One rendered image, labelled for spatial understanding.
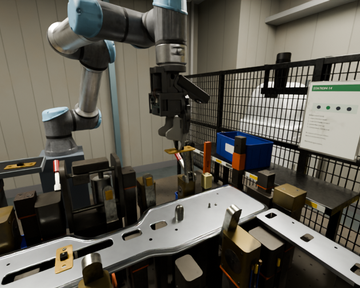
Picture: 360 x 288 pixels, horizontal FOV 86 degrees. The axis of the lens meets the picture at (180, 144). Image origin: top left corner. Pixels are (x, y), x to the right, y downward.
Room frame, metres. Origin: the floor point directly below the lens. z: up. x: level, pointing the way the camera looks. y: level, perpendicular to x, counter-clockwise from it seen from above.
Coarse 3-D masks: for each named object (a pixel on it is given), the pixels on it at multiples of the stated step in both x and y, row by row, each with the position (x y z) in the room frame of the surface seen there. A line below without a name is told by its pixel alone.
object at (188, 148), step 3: (177, 147) 0.52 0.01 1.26; (183, 147) 0.52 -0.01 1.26; (186, 147) 0.54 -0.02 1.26; (189, 147) 0.54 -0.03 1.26; (192, 147) 0.54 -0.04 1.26; (165, 150) 0.51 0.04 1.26; (168, 150) 0.51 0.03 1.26; (171, 150) 0.51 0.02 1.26; (174, 150) 0.51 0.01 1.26; (177, 150) 0.51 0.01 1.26; (180, 150) 0.51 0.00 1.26; (183, 150) 0.51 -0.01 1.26; (186, 150) 0.51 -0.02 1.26; (189, 150) 0.51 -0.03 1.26; (168, 153) 0.49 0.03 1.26; (171, 153) 0.49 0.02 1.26; (174, 153) 0.49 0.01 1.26
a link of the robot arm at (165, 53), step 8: (160, 48) 0.48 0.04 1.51; (168, 48) 0.47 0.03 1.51; (176, 48) 0.48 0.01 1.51; (184, 48) 0.49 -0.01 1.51; (160, 56) 0.48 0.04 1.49; (168, 56) 0.47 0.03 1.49; (176, 56) 0.47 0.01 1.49; (184, 56) 0.49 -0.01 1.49; (160, 64) 0.49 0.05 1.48; (168, 64) 0.48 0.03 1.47; (176, 64) 0.48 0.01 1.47; (184, 64) 0.50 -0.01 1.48
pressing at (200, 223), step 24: (216, 192) 0.74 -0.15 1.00; (240, 192) 0.74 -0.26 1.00; (144, 216) 0.57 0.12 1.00; (168, 216) 0.58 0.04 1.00; (192, 216) 0.58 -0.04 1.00; (216, 216) 0.58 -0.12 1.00; (72, 240) 0.47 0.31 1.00; (96, 240) 0.47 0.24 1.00; (120, 240) 0.47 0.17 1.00; (144, 240) 0.47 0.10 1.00; (168, 240) 0.47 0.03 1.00; (192, 240) 0.47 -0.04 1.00; (0, 264) 0.39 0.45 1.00; (24, 264) 0.39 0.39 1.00; (120, 264) 0.39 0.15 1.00
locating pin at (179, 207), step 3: (177, 207) 0.56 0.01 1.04; (180, 207) 0.56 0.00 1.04; (183, 207) 0.57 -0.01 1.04; (177, 210) 0.56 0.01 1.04; (180, 210) 0.56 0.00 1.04; (183, 210) 0.56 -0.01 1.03; (177, 213) 0.56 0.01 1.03; (180, 213) 0.55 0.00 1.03; (183, 213) 0.56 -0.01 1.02; (177, 216) 0.56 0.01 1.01; (180, 216) 0.55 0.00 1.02; (183, 216) 0.56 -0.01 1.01; (177, 219) 0.56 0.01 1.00; (180, 219) 0.55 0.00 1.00
